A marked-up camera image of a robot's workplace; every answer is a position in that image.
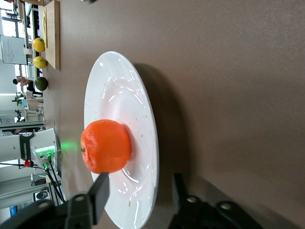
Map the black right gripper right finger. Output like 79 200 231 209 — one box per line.
167 173 223 229

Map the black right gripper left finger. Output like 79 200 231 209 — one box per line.
64 171 111 229

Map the orange fruit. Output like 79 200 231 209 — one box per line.
80 119 132 175

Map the white round plate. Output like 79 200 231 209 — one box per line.
83 51 160 229

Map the grey fan unit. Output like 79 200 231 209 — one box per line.
33 190 51 202

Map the brown table cover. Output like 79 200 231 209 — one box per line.
42 0 305 229

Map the dark green avocado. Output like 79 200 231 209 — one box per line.
34 76 49 92

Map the green potted plant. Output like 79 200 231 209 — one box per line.
11 92 27 107

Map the background person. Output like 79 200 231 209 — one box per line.
12 76 36 94

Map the yellow lemon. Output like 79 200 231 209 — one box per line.
32 37 46 53
32 56 48 70

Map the wooden cutting board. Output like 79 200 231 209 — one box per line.
44 0 61 71

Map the white whiteboard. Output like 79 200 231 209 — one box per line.
0 34 28 66

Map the yellow plastic knife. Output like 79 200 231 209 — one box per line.
41 6 49 49

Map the black arm base cable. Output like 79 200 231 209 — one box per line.
48 162 66 203
43 167 60 206

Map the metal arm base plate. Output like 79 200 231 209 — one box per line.
53 132 63 173

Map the aluminium frame beam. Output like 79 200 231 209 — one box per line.
0 120 46 130

